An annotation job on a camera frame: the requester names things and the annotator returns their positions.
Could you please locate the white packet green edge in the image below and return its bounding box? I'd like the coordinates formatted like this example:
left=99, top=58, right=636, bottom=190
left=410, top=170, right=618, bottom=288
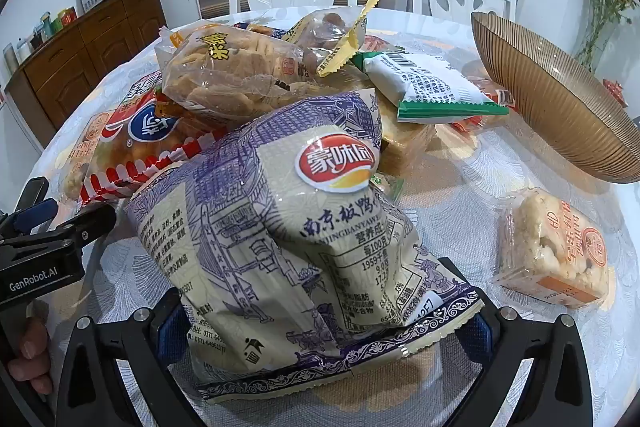
left=352, top=52, right=510, bottom=124

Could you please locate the red white striped snack bag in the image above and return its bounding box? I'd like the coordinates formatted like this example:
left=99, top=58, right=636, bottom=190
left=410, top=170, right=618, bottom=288
left=60, top=84, right=231, bottom=208

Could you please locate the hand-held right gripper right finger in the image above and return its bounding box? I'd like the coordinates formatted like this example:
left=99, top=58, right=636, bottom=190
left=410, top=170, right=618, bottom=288
left=440, top=257, right=598, bottom=427

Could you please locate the rice cake packet orange label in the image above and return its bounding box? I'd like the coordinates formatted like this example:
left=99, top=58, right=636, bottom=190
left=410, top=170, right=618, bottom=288
left=492, top=187, right=612, bottom=310

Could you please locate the clear snack bag yellow edge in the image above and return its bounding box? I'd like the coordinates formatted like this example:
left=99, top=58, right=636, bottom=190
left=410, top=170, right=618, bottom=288
left=280, top=0, right=382, bottom=78

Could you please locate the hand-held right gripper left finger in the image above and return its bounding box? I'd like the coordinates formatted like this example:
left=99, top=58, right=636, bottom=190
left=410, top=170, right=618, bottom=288
left=54, top=289, right=201, bottom=427

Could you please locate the fan-patterned tablecloth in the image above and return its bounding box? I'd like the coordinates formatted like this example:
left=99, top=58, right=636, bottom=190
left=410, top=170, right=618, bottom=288
left=10, top=7, right=640, bottom=427

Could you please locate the clear bread packet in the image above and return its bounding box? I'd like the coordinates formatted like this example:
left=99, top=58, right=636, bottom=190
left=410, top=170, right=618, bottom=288
left=380, top=122, right=438, bottom=175

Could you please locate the clear cracker bag orange edge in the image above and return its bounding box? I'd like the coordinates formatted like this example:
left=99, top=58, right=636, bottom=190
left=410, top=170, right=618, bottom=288
left=154, top=23, right=321, bottom=124

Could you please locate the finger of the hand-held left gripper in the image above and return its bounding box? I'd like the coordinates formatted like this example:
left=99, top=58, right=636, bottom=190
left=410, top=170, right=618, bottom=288
left=0, top=177, right=59, bottom=239
left=27, top=204, right=117, bottom=258

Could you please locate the brown wooden cabinet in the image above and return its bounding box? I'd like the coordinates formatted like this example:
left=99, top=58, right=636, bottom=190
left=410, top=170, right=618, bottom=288
left=5, top=0, right=168, bottom=135

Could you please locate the orange snack packet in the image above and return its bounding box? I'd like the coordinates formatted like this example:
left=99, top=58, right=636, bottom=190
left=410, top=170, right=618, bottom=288
left=445, top=88, right=517, bottom=132

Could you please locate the wooden bowl of snacks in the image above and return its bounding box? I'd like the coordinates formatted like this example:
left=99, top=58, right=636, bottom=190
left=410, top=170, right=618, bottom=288
left=470, top=12, right=640, bottom=184

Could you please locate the person's left hand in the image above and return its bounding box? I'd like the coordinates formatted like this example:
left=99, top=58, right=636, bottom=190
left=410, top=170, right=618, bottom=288
left=6, top=317, right=54, bottom=396

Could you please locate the red ornament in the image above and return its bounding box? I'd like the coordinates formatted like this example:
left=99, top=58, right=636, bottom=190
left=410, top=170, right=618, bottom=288
left=602, top=79, right=627, bottom=106

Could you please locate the purple and cream snack bag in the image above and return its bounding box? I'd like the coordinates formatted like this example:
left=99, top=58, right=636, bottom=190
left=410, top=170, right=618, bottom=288
left=122, top=89, right=486, bottom=403

